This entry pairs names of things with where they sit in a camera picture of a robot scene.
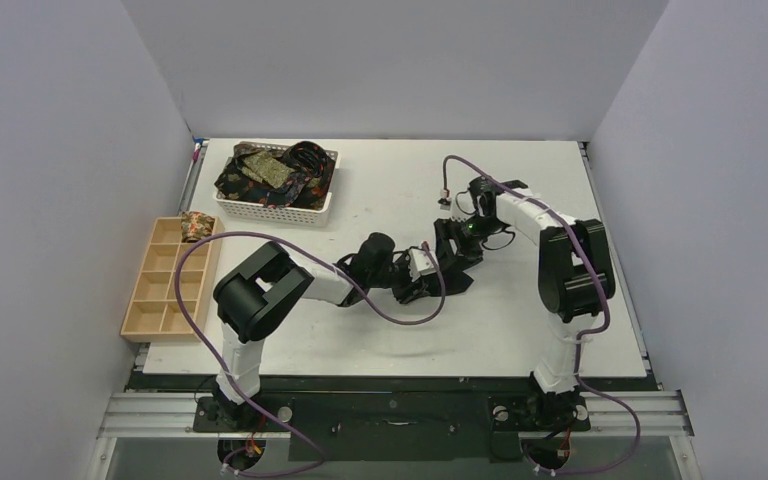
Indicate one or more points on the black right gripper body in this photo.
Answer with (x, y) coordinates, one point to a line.
(453, 240)

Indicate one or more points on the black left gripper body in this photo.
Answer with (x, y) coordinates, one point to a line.
(401, 280)

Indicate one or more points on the blue brown striped tie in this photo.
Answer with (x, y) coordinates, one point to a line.
(452, 280)

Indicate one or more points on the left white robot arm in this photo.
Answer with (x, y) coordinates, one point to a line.
(256, 297)

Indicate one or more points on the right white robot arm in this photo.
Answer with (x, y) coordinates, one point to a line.
(575, 277)

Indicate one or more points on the pile of patterned ties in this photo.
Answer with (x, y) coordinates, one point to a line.
(298, 176)

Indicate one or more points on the rolled floral tie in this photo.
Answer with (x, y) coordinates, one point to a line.
(195, 226)

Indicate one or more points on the wooden compartment tray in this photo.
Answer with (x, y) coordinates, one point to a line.
(153, 314)

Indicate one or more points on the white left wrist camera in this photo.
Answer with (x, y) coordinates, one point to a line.
(420, 263)

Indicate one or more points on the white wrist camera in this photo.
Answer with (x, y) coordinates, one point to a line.
(444, 201)
(420, 263)

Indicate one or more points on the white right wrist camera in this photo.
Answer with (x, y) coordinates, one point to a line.
(444, 201)

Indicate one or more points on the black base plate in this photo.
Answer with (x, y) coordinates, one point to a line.
(507, 419)

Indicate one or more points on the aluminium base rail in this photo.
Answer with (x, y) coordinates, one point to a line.
(173, 415)

